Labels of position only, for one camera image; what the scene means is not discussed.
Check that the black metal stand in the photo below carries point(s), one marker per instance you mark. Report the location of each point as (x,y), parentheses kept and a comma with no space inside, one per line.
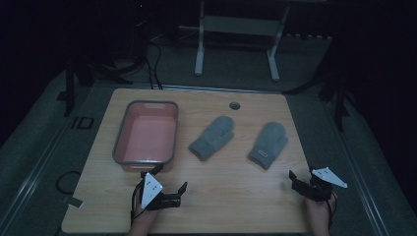
(69,91)
(341,108)

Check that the person's right hand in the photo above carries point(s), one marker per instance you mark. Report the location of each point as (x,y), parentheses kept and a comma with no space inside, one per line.
(318,211)

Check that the plain grey mitten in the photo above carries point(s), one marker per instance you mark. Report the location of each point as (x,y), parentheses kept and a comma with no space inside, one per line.
(213,137)

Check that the pink basin with grey rim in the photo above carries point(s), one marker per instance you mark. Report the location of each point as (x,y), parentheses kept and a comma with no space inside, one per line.
(147,137)

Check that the white desk frame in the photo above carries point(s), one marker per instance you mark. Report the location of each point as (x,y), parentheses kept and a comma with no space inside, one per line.
(236,26)

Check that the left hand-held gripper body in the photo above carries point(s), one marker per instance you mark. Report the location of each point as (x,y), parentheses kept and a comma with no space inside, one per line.
(151,190)

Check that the grey mitten with label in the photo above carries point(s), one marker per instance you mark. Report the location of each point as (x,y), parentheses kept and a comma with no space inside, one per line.
(268,144)

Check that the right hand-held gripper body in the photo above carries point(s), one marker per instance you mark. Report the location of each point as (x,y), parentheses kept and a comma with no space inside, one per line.
(317,190)

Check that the person's left hand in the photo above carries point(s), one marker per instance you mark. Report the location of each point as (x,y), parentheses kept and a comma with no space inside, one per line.
(144,217)

